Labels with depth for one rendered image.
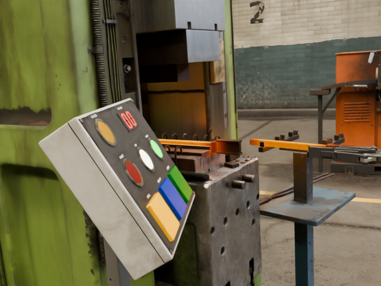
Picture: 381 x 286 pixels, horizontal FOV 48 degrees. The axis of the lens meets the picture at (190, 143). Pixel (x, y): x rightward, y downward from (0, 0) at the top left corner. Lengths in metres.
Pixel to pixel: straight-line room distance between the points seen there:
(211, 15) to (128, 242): 0.88
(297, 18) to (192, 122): 7.36
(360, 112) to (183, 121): 3.24
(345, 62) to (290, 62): 4.27
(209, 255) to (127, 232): 0.65
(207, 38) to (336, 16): 7.54
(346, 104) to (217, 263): 3.57
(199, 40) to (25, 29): 0.50
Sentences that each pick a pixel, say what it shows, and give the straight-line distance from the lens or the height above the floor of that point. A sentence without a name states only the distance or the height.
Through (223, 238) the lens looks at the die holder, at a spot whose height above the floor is 0.71.
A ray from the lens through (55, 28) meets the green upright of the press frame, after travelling 1.17.
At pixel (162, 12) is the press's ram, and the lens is 1.27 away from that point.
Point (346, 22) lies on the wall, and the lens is 8.82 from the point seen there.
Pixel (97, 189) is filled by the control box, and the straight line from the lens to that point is 0.72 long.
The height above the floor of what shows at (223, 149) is 0.99.
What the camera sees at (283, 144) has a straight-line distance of 1.73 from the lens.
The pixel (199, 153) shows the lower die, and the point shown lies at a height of 0.99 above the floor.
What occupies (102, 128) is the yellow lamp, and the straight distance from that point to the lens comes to 0.76.
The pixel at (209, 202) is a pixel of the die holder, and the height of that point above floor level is 0.86.
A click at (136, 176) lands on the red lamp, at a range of 0.76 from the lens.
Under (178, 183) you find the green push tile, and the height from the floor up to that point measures 1.02.
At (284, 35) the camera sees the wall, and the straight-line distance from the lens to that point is 9.00.
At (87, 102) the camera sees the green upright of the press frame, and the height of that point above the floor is 1.19.
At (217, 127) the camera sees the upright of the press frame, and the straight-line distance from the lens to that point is 1.73.
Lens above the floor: 1.28
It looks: 11 degrees down
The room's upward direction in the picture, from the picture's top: 4 degrees counter-clockwise
